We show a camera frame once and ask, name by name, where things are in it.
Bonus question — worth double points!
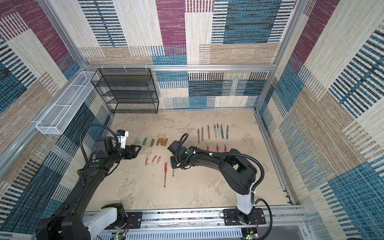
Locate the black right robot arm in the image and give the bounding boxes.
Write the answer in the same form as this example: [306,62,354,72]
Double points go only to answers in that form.
[168,141,265,224]

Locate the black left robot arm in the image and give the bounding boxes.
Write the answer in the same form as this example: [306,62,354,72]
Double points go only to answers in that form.
[34,137,142,240]

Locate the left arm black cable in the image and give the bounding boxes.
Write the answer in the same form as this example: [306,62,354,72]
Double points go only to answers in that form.
[79,124,119,163]

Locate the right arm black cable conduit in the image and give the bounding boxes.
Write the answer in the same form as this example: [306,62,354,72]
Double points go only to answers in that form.
[175,132,273,240]

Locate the black wire mesh shelf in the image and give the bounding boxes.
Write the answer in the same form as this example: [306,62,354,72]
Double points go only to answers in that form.
[91,68,159,114]

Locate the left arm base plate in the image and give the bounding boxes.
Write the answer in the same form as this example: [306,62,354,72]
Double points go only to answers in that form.
[106,212,143,230]

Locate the aluminium mounting rail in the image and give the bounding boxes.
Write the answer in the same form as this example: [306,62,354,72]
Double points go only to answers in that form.
[82,206,313,240]

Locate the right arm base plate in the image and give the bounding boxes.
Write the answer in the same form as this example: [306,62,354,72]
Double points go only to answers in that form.
[221,208,266,226]

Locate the white wire mesh basket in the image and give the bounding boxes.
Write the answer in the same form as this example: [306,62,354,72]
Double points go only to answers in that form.
[36,71,95,135]

